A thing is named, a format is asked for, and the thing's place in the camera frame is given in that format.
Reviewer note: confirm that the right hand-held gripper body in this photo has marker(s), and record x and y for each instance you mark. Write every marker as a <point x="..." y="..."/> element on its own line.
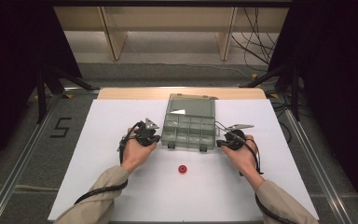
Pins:
<point x="235" y="140"/>

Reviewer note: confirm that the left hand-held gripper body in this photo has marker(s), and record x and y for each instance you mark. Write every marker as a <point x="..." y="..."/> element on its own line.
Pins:
<point x="144" y="135"/>

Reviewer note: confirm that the smoky clear plastic compartment box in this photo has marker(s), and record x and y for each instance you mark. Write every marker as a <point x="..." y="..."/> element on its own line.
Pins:
<point x="189" y="132"/>

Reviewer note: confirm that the person's left hand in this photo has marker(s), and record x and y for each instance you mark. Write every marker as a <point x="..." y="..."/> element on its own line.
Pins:
<point x="133" y="154"/>

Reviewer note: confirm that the person's right hand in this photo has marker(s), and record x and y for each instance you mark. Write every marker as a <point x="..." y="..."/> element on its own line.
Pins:
<point x="245" y="160"/>

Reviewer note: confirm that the yellow tape marker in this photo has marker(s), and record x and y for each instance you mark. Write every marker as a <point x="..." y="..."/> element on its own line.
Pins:
<point x="68" y="96"/>
<point x="254" y="76"/>
<point x="274" y="95"/>

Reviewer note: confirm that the black metal stand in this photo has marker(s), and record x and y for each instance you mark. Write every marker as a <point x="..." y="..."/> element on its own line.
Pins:
<point x="295" y="99"/>
<point x="41" y="99"/>

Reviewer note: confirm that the light wooden shelf unit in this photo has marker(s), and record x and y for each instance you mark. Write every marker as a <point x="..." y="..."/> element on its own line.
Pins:
<point x="171" y="18"/>

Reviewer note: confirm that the black curtain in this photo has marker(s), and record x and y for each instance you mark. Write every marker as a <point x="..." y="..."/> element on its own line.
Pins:
<point x="338" y="62"/>
<point x="12" y="46"/>

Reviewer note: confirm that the short aluminium floor rail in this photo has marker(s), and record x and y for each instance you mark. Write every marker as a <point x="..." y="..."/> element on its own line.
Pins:
<point x="80" y="90"/>

